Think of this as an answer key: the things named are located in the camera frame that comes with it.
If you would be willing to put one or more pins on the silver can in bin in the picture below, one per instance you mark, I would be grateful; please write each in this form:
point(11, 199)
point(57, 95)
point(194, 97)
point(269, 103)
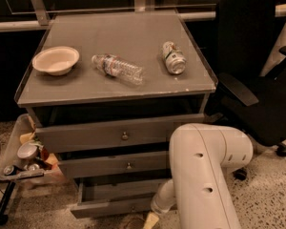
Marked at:
point(27, 151)

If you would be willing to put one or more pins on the grey drawer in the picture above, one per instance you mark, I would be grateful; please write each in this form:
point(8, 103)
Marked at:
point(98, 201)
point(99, 135)
point(114, 165)

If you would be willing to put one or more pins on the grey top drawer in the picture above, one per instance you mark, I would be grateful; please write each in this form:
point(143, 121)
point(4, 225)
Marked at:
point(99, 135)

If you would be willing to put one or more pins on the grey drawer cabinet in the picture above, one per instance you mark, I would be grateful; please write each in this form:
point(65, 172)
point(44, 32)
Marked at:
point(86, 95)

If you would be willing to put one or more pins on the white paper bowl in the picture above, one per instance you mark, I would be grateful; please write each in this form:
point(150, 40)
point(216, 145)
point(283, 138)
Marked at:
point(56, 61)

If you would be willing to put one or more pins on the green white soda can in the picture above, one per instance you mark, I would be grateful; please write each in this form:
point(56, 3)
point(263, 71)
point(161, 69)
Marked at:
point(173, 57)

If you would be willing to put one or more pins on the metal railing bar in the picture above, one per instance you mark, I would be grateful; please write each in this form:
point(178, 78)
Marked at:
point(22, 24)

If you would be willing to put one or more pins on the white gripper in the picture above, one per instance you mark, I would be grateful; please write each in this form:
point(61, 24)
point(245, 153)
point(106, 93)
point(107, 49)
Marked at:
point(156, 204)

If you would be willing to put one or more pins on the black bin stand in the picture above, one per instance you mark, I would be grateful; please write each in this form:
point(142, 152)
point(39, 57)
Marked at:
point(5, 201)

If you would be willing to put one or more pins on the small can in bin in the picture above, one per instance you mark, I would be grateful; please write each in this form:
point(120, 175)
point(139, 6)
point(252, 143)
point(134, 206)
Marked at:
point(9, 170)

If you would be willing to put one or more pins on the clear plastic water bottle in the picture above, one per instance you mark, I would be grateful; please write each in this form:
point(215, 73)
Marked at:
point(117, 67)

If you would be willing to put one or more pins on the grey middle drawer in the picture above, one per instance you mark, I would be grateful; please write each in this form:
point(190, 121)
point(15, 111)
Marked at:
point(114, 165)

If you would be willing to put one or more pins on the black office chair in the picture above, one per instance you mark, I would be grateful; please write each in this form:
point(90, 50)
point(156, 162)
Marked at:
point(245, 99)

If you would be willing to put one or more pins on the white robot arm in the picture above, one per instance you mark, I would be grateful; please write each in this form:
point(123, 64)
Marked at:
point(199, 156)

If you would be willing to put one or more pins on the grey bottom drawer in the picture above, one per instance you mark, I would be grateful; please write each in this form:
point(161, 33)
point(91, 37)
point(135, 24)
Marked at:
point(98, 201)

